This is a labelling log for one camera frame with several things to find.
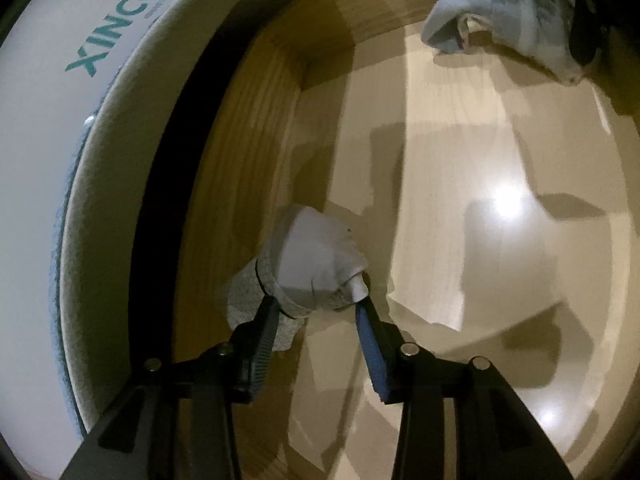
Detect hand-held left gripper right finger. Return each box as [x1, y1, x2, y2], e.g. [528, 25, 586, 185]
[354, 272, 576, 480]

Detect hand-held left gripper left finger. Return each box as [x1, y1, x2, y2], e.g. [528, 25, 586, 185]
[60, 295, 280, 480]

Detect wooden drawer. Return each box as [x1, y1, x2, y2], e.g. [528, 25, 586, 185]
[172, 0, 640, 480]

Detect blue striped cover cloth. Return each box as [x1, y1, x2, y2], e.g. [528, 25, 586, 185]
[47, 35, 156, 436]

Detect pale nightstand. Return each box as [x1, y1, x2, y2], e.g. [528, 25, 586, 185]
[50, 0, 326, 438]

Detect pale blue sock bundle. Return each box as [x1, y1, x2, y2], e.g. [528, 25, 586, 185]
[420, 0, 586, 86]

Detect white box with teal print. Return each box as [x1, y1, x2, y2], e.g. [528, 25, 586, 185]
[0, 0, 201, 478]

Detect grey patterned white-toed sock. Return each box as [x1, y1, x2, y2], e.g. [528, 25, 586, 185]
[216, 204, 370, 352]

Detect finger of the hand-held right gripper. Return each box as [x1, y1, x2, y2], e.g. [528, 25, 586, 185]
[570, 0, 608, 73]

